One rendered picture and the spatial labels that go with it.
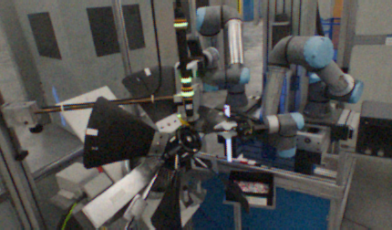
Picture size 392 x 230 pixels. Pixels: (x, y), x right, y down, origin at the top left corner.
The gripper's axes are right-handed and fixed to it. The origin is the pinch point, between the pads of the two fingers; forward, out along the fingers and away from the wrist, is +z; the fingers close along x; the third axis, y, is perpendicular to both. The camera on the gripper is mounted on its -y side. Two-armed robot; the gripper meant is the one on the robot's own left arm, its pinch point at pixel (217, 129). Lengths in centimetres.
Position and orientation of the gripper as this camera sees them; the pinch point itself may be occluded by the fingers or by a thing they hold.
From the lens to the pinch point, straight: 118.4
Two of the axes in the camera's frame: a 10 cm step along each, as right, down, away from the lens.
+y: 1.1, 4.7, -8.7
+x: 0.9, 8.7, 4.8
